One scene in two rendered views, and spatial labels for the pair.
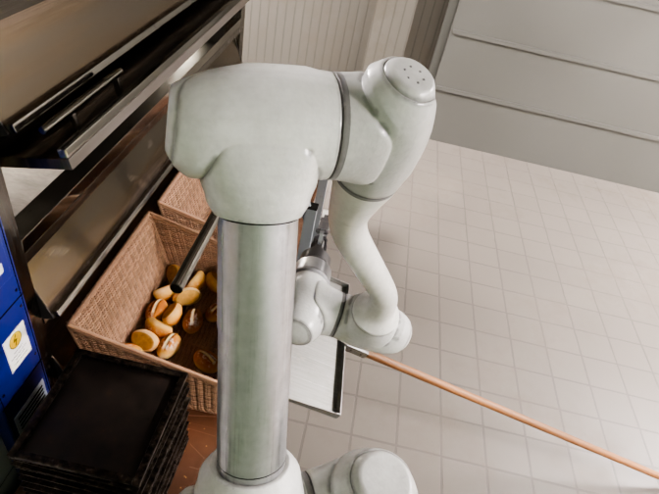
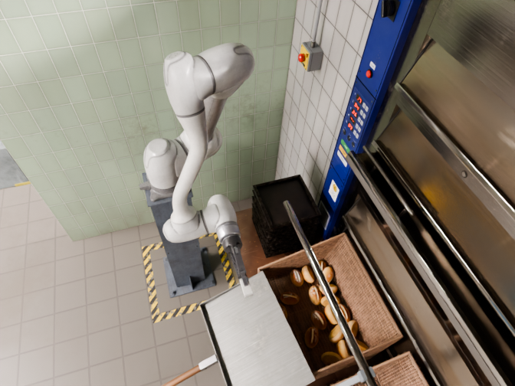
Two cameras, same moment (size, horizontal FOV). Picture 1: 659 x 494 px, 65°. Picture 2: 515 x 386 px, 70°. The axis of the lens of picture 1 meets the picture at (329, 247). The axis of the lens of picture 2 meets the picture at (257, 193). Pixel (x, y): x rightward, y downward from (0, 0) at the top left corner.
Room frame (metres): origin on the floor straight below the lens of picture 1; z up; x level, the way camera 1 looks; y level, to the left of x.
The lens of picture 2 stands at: (1.61, -0.16, 2.44)
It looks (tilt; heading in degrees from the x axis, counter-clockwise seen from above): 52 degrees down; 158
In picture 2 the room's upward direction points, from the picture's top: 4 degrees clockwise
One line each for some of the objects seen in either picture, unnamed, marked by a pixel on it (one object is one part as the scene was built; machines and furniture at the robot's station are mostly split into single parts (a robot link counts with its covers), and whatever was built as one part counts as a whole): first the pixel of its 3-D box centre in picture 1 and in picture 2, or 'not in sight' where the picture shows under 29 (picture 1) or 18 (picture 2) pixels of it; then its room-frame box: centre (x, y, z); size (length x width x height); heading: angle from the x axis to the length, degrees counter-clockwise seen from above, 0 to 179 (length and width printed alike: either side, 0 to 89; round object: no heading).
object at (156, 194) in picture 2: not in sight; (162, 181); (0.40, -0.18, 1.03); 0.22 x 0.18 x 0.06; 89
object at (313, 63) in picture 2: not in sight; (310, 56); (0.20, 0.63, 1.46); 0.10 x 0.07 x 0.10; 0
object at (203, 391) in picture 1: (185, 306); (321, 305); (1.12, 0.41, 0.72); 0.56 x 0.49 x 0.28; 0
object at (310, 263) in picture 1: (311, 275); (228, 233); (0.88, 0.03, 1.19); 0.09 x 0.06 x 0.09; 90
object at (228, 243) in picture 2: (316, 256); (234, 250); (0.96, 0.03, 1.19); 0.09 x 0.07 x 0.08; 0
